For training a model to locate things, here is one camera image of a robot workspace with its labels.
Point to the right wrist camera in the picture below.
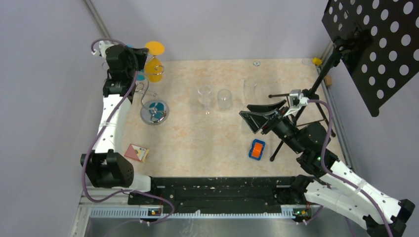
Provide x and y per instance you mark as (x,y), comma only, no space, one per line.
(296,99)

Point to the pink card box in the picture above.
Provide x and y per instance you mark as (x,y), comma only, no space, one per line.
(136,153)

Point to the clear ribbed short glass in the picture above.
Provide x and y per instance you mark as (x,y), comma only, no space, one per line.
(224,99)

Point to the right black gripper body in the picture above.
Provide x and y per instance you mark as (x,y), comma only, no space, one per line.
(281,125)

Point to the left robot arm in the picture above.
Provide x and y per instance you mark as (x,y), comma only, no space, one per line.
(105,165)

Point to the blue orange toy car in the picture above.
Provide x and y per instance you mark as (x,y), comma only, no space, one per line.
(256,150)

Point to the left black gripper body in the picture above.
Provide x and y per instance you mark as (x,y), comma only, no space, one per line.
(138,59)

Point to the chrome wine glass rack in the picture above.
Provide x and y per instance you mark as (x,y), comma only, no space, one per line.
(153,110)

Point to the black perforated music stand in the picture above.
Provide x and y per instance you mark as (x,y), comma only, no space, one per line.
(377,41)

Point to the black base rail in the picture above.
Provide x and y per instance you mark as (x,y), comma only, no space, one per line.
(226,195)

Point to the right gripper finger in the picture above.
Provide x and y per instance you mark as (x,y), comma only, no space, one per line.
(266,109)
(259,121)

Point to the yellow wine glass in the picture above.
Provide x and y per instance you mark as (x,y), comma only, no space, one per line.
(153,67)

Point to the clear flute wine glass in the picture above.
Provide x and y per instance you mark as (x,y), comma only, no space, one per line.
(249,88)

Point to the blue wine glass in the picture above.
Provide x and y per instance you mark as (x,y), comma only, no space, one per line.
(140,77)

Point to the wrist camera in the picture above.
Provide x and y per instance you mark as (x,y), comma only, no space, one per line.
(296,99)
(103,45)

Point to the yellow corner clip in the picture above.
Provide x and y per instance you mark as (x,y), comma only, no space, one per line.
(317,61)

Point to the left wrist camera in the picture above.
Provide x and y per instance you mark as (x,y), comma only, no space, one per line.
(103,45)

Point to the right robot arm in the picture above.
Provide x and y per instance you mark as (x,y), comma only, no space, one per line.
(336,186)

